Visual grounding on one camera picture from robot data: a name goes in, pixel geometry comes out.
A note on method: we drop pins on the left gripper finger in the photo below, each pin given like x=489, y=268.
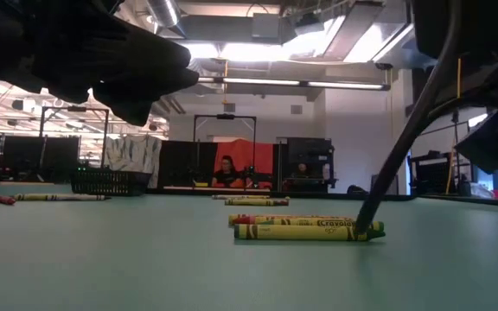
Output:
x=145, y=56
x=132, y=103

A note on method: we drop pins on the black background robot arm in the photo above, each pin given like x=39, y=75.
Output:
x=253, y=177

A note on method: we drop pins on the black ceiling speaker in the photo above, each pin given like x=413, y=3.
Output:
x=154, y=127
x=17, y=105

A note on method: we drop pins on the black tripod stand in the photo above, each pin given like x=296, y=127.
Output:
x=455, y=116

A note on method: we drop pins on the grey white curtain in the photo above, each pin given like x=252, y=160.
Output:
x=132, y=155

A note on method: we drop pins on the black equipment cart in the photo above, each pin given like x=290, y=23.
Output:
x=430, y=173

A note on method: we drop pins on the black partition panel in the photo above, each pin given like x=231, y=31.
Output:
x=24, y=155
x=180, y=164

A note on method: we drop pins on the black plastic basket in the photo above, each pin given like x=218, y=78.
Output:
x=110, y=183

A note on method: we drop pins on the grey bin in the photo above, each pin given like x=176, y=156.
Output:
x=395, y=183

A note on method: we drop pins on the person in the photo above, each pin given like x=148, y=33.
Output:
x=303, y=168
x=227, y=175

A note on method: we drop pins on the grey ceiling unit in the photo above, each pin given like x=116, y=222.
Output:
x=266, y=26

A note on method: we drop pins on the long ceiling light bar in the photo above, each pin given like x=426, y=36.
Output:
x=275, y=81

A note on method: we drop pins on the red backdrop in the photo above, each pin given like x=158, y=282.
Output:
x=264, y=155

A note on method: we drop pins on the black bag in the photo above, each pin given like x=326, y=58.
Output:
x=356, y=190

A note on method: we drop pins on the green table mat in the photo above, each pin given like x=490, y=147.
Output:
x=102, y=259

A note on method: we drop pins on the red orange crayon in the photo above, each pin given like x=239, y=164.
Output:
x=242, y=220

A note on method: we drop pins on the round silver air duct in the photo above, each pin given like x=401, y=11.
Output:
x=167, y=15

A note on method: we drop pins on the black gantry frame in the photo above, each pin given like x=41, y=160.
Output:
x=76, y=108
x=225, y=116

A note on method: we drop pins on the grey wall vent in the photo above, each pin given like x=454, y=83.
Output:
x=296, y=109
x=229, y=107

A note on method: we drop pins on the rectangular silver air duct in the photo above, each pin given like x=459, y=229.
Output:
x=361, y=34

